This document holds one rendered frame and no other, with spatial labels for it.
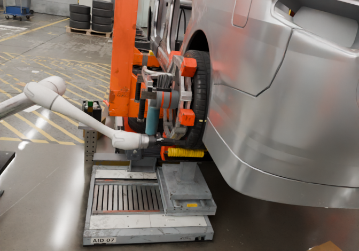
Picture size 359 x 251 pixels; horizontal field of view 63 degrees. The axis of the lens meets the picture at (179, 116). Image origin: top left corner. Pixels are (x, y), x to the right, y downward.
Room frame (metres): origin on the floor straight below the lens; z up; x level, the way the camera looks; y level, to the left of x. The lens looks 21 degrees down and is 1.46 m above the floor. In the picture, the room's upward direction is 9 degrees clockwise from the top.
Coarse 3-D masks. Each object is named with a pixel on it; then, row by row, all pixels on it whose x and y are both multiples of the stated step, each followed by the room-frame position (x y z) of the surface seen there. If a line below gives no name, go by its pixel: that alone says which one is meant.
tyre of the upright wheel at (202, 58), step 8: (184, 56) 2.01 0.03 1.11; (192, 56) 1.81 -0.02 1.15; (200, 56) 1.79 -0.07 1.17; (208, 56) 1.83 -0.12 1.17; (200, 64) 1.72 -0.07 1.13; (208, 64) 1.74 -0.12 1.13; (200, 72) 1.67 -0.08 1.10; (208, 72) 1.68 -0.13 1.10; (200, 80) 1.63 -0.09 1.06; (208, 80) 1.65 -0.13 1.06; (200, 88) 1.61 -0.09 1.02; (208, 88) 1.62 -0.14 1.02; (200, 96) 1.59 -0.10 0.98; (208, 96) 1.60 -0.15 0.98; (200, 104) 1.57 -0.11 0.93; (208, 104) 1.59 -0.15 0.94; (200, 112) 1.57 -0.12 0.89; (200, 120) 1.57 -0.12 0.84; (192, 128) 1.58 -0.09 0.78; (200, 128) 1.57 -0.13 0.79; (184, 136) 1.70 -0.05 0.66; (192, 136) 1.59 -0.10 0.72; (200, 136) 1.60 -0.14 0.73; (192, 144) 1.63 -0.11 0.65; (200, 144) 1.64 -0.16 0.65
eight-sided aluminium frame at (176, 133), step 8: (176, 56) 1.92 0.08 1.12; (176, 64) 1.83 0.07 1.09; (168, 72) 2.05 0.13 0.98; (184, 96) 1.60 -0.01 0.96; (176, 120) 1.62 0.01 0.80; (168, 128) 1.93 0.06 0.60; (176, 128) 1.59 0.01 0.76; (184, 128) 1.61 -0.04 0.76; (168, 136) 1.75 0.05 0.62; (176, 136) 1.73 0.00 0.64
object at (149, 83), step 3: (174, 72) 1.83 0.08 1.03; (150, 75) 1.74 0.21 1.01; (153, 75) 1.76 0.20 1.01; (156, 75) 1.78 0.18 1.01; (171, 75) 1.82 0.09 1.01; (174, 75) 1.81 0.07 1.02; (147, 78) 1.68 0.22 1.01; (150, 78) 1.68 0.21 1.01; (153, 78) 1.77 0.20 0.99; (156, 78) 1.78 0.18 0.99; (174, 78) 1.81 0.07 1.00; (147, 81) 1.64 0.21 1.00; (150, 81) 1.64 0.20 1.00; (147, 84) 1.63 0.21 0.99; (150, 84) 1.63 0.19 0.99
